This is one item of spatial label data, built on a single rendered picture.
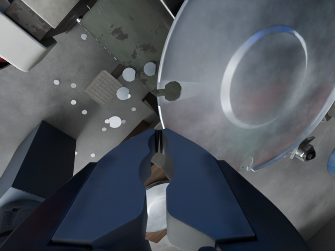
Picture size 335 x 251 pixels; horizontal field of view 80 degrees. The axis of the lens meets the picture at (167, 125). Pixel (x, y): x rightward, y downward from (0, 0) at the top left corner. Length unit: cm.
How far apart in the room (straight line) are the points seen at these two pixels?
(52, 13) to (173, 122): 22
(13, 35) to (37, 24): 3
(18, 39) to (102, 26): 12
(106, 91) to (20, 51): 52
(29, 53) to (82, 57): 64
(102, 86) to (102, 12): 54
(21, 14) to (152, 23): 18
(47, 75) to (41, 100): 12
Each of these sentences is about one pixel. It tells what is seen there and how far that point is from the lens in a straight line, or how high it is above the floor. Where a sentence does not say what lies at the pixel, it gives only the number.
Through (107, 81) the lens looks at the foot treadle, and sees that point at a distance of 84.
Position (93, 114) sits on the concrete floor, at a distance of 106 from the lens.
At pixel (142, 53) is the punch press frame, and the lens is 35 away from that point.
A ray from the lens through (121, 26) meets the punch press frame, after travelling 34.
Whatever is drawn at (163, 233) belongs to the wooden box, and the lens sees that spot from 116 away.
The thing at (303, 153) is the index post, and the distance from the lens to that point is 41.
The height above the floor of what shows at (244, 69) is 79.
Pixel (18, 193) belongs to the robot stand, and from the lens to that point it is 72.
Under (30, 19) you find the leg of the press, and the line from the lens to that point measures 37.
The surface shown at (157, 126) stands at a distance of 23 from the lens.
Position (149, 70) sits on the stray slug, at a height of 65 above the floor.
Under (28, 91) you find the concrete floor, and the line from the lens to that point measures 105.
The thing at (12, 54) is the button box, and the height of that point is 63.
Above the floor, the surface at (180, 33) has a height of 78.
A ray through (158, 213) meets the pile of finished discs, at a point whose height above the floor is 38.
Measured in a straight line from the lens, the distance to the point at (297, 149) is 40.
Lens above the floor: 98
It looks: 57 degrees down
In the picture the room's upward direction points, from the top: 142 degrees clockwise
